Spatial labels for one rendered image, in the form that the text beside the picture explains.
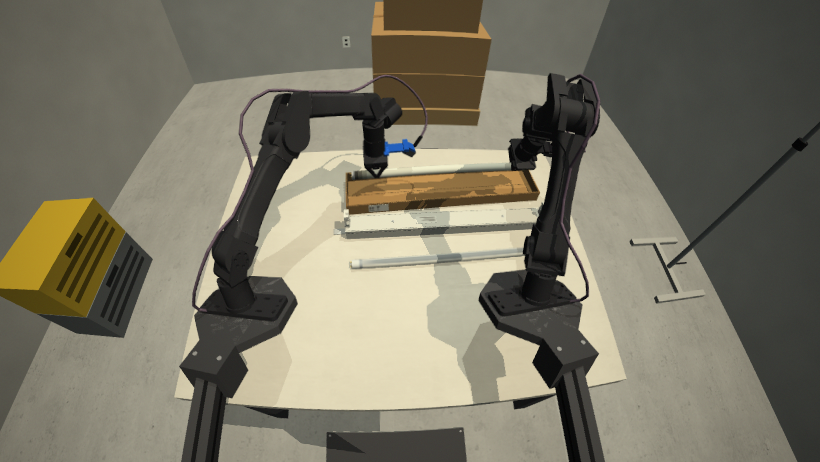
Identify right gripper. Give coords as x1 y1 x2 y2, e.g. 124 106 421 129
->
508 139 552 171

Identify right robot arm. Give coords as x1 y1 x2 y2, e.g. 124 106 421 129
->
488 73 597 317

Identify tan open cardboard box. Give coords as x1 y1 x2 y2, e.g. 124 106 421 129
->
346 170 540 215

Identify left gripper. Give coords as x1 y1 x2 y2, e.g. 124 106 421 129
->
363 138 415 178

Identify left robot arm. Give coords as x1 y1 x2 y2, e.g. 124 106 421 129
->
200 91 402 321

